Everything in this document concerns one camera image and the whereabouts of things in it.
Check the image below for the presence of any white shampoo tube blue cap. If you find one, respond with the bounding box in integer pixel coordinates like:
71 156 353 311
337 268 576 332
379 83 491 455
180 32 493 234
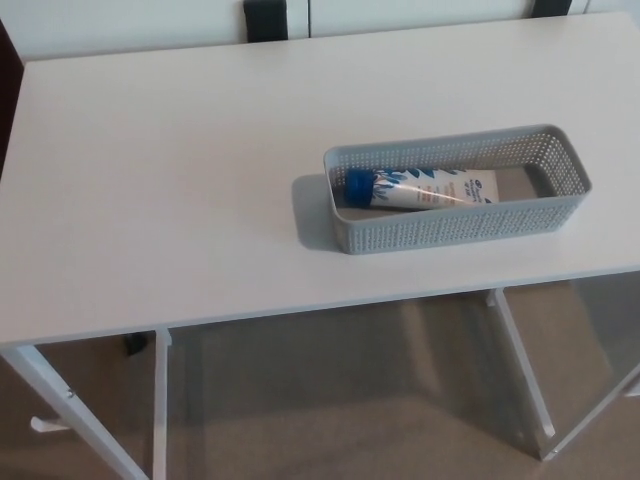
345 166 501 212

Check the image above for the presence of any small grey perforated container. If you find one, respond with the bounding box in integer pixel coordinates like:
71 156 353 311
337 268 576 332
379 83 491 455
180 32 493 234
322 123 597 256

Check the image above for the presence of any white table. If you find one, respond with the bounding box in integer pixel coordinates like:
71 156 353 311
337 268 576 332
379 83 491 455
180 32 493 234
0 10 640 480

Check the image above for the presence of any black chair leg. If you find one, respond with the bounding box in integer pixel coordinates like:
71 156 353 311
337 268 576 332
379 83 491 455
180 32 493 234
531 0 568 20
242 0 291 43

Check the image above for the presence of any dark brown furniture edge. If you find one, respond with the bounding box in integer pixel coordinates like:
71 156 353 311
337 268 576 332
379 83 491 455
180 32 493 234
0 16 25 132

